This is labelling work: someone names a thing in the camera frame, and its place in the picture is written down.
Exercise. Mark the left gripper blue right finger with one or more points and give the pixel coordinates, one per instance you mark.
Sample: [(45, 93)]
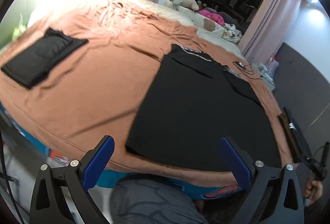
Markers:
[(238, 161)]

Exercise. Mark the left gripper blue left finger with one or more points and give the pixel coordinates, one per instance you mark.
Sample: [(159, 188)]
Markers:
[(95, 161)]

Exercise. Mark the black t-shirt with patterned trim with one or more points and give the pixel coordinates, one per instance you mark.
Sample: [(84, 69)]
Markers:
[(192, 103)]

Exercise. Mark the stack of folded dark clothes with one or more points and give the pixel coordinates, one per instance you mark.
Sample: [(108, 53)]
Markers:
[(297, 143)]

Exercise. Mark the person's right hand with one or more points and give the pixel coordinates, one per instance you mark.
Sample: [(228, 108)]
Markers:
[(313, 190)]

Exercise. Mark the blue printed bed base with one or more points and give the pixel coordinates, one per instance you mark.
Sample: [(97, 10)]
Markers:
[(109, 178)]

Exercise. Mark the person's grey patterned trousers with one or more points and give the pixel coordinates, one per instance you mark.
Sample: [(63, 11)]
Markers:
[(148, 201)]

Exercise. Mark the peach brown blanket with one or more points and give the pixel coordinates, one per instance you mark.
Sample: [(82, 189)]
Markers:
[(99, 88)]

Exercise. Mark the white nightstand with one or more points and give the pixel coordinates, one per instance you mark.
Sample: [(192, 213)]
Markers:
[(263, 73)]

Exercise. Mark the small black device on bed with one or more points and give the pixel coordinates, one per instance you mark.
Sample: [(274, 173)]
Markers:
[(240, 64)]

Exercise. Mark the folded black garment on left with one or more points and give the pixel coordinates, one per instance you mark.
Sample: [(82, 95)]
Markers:
[(32, 66)]

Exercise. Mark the right pink curtain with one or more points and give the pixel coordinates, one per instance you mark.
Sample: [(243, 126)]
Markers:
[(268, 29)]

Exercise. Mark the black white patterned cloth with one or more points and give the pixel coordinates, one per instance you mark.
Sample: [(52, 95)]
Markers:
[(230, 33)]

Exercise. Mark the bear print pillow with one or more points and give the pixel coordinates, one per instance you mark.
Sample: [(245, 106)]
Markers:
[(202, 21)]

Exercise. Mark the pink plush blanket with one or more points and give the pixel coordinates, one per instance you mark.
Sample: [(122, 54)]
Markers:
[(213, 16)]

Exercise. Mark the beige plush toy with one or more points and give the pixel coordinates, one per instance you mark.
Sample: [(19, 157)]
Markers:
[(189, 4)]

